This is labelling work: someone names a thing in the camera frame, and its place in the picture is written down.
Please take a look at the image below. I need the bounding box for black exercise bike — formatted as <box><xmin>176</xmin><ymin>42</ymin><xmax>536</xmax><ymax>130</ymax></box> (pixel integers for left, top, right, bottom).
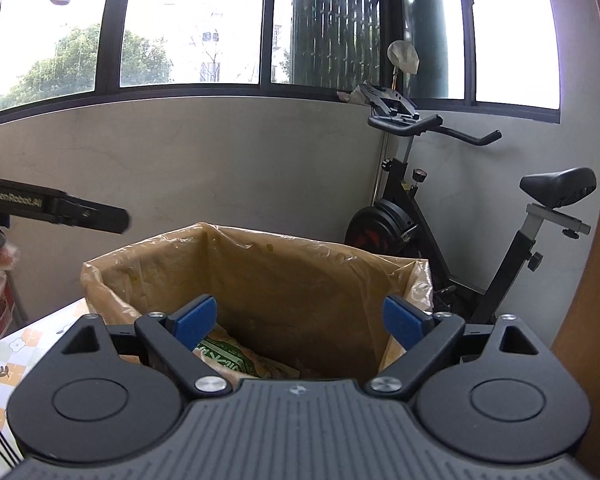
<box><xmin>344</xmin><ymin>82</ymin><xmax>598</xmax><ymax>326</ymax></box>

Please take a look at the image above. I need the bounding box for black window frame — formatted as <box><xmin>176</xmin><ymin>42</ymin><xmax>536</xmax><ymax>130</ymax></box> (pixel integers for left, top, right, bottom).
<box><xmin>0</xmin><ymin>0</ymin><xmax>563</xmax><ymax>128</ymax></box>

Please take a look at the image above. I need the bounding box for plastic-lined cardboard box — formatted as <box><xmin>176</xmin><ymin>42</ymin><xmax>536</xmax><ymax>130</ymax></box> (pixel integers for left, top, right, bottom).
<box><xmin>80</xmin><ymin>221</ymin><xmax>435</xmax><ymax>381</ymax></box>

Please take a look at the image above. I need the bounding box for brown wooden panel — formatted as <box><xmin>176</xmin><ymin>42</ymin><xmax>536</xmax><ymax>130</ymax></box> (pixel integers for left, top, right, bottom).
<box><xmin>550</xmin><ymin>0</ymin><xmax>600</xmax><ymax>480</ymax></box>

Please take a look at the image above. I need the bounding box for checkered floral tablecloth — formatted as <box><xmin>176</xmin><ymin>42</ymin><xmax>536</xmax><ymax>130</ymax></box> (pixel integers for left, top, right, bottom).
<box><xmin>0</xmin><ymin>297</ymin><xmax>91</xmax><ymax>461</ymax></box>

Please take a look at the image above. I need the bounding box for crumpled beige cloth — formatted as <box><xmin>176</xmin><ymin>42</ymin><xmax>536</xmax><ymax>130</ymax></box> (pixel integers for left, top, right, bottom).
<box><xmin>336</xmin><ymin>85</ymin><xmax>368</xmax><ymax>106</ymax></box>

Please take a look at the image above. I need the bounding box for green tree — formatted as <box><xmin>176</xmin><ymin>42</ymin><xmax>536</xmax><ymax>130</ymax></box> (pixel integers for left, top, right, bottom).
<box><xmin>0</xmin><ymin>22</ymin><xmax>173</xmax><ymax>113</ymax></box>

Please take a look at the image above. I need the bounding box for green column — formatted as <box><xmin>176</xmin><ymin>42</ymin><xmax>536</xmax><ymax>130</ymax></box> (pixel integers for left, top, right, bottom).
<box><xmin>402</xmin><ymin>0</ymin><xmax>453</xmax><ymax>101</ymax></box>

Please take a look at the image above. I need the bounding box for metal pole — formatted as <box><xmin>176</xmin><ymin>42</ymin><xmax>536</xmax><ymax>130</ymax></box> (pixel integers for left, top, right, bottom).
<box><xmin>372</xmin><ymin>67</ymin><xmax>401</xmax><ymax>206</ymax></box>

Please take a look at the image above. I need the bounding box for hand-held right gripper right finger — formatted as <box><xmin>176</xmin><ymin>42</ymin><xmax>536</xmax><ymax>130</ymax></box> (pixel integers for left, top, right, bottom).
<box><xmin>364</xmin><ymin>296</ymin><xmax>542</xmax><ymax>403</ymax></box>

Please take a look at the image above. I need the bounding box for green snack packet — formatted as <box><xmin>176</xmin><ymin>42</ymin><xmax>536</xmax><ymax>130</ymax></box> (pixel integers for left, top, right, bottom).
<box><xmin>192</xmin><ymin>324</ymin><xmax>301</xmax><ymax>381</ymax></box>

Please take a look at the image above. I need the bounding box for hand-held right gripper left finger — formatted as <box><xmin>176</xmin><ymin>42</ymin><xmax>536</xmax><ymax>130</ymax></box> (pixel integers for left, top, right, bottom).
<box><xmin>59</xmin><ymin>296</ymin><xmax>233</xmax><ymax>403</ymax></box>

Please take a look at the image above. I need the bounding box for green metal lattice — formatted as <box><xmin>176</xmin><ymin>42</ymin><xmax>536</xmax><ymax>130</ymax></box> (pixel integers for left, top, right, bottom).
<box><xmin>290</xmin><ymin>0</ymin><xmax>381</xmax><ymax>86</ymax></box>

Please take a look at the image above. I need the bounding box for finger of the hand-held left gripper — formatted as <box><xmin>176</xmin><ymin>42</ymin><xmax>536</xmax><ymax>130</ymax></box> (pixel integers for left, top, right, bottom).
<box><xmin>62</xmin><ymin>194</ymin><xmax>132</xmax><ymax>234</ymax></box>

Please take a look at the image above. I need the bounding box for beige plastic bag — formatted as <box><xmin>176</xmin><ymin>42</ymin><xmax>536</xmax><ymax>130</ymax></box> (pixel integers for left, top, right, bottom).
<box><xmin>387</xmin><ymin>40</ymin><xmax>421</xmax><ymax>76</ymax></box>

